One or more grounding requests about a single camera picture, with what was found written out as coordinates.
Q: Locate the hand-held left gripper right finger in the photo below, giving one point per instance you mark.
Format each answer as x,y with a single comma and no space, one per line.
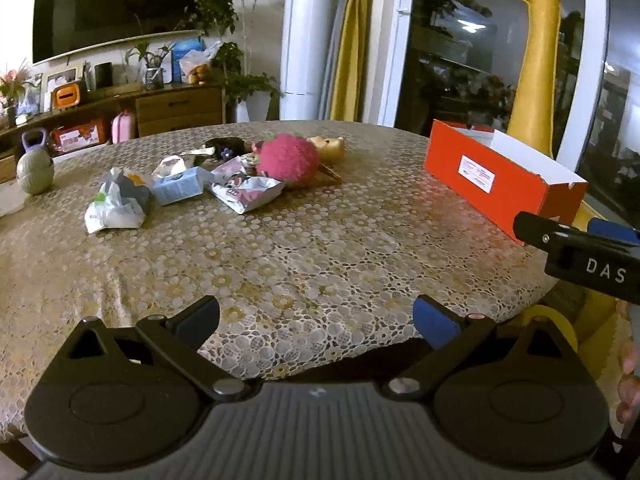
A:
435,322

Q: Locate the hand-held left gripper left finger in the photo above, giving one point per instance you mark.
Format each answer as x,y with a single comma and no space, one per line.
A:
197,317

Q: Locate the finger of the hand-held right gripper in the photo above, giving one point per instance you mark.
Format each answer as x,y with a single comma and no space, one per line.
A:
612,230
540,230

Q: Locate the red cardboard box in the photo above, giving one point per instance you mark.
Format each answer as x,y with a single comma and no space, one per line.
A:
480,170

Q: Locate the light blue tissue pack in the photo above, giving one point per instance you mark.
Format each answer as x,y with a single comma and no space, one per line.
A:
177,190

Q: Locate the pink white snack packet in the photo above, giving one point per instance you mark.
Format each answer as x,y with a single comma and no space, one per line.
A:
232,167
245,196

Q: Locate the white plastic bag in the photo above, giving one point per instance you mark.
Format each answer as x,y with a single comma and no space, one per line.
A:
112,212

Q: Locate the dark wrapper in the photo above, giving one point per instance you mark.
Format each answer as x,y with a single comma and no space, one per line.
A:
137,192

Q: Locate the pink plush toy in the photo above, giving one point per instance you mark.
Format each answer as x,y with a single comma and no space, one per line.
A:
290,157

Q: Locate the small plush doll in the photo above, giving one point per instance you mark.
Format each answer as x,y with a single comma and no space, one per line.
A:
330,147

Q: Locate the round desktop with lace tablecloth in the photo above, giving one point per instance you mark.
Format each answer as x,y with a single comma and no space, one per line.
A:
320,260

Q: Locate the person's right hand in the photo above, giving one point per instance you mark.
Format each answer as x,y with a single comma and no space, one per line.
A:
629,395

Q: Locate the silver foil packet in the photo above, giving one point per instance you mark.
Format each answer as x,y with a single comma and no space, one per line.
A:
170,166

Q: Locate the small foil wrapper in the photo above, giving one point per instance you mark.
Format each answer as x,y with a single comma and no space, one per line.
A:
197,152

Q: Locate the yellow giraffe figure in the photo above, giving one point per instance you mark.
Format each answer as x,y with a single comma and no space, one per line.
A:
537,60

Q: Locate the dark fuzzy scrunchie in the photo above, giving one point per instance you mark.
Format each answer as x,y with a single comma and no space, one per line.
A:
235,144

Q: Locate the glass sliding door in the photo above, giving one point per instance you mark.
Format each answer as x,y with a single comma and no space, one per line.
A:
450,60

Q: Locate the pink small case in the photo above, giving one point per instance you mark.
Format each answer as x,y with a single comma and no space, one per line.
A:
122,130

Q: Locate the wooden television cabinet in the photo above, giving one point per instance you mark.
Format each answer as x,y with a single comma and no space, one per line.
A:
175,107

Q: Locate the grey egg-shaped container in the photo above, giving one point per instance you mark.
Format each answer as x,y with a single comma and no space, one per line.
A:
35,175

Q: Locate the red storage box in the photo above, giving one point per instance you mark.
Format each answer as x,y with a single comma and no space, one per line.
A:
80,135

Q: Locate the tall potted plant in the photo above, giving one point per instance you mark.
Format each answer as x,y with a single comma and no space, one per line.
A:
250,85

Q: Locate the small plant in vase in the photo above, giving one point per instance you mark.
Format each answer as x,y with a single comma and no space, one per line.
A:
154,77

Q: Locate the plastic bag of oranges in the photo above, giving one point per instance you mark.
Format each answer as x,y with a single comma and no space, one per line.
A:
197,72

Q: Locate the purple kettlebell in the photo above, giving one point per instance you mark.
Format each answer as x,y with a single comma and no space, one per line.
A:
23,144

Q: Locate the yellow curtain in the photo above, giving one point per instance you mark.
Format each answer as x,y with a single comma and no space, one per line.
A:
350,60

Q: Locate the orange radio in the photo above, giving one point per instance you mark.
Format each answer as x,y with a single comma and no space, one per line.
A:
67,96

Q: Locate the black speaker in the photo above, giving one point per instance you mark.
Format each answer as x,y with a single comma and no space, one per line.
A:
103,76

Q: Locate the blue white package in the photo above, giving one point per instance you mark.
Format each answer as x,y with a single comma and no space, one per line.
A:
187,50

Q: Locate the pink flower bouquet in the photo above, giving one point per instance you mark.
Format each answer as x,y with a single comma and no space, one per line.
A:
12,85

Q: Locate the white standing air conditioner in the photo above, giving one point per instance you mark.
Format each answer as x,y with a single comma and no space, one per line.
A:
310,35

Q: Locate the photo frame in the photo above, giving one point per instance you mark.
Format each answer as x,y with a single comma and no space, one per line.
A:
60,75

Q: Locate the wall television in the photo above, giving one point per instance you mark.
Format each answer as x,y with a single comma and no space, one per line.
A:
120,5

